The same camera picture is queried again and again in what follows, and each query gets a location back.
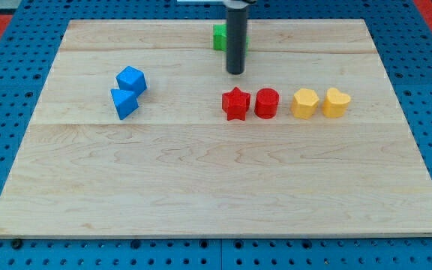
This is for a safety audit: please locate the green circle block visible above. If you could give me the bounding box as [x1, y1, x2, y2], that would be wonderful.
[212, 23, 249, 54]

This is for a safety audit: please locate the red star block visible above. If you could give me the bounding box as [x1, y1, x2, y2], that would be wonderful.
[222, 87, 251, 121]

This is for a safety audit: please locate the red cylinder block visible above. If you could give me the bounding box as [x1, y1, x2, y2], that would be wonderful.
[254, 88, 280, 119]

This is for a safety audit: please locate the wooden board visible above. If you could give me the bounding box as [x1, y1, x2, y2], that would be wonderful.
[0, 19, 432, 239]

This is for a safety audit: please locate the yellow hexagon block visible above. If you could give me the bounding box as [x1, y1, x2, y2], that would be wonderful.
[290, 88, 320, 119]

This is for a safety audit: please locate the blue triangle block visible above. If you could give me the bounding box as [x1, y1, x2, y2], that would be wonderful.
[110, 89, 139, 120]

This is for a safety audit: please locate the blue cube block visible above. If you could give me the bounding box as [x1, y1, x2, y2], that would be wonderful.
[116, 66, 148, 96]

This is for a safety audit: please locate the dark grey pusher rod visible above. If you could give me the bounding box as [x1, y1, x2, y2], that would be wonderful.
[223, 0, 249, 75]

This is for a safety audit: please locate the yellow heart block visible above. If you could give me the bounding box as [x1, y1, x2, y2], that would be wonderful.
[322, 88, 351, 119]

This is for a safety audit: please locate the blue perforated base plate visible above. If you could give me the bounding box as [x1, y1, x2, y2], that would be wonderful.
[0, 0, 432, 269]

